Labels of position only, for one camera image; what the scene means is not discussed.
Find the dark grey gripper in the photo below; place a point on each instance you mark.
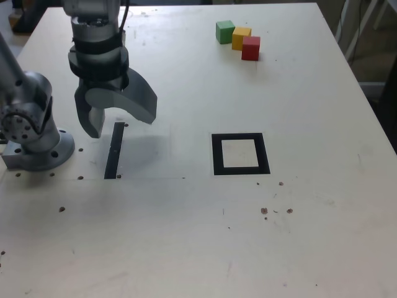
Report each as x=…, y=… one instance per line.
x=105, y=84

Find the red cube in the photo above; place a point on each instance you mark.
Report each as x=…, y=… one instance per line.
x=250, y=49

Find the black tape square outline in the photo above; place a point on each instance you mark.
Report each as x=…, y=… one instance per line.
x=217, y=155

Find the orange-brown box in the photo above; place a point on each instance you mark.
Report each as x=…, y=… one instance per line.
x=13, y=21

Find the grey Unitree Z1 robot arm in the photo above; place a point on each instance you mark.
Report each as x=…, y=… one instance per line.
x=34, y=136

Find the black tape strip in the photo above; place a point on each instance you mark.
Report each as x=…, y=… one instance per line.
x=114, y=152

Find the green cube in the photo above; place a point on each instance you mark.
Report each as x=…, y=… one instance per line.
x=224, y=32

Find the white metal frame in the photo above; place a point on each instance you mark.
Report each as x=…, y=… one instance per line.
x=360, y=28

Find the yellow cube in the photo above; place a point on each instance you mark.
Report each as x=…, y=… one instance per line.
x=239, y=38

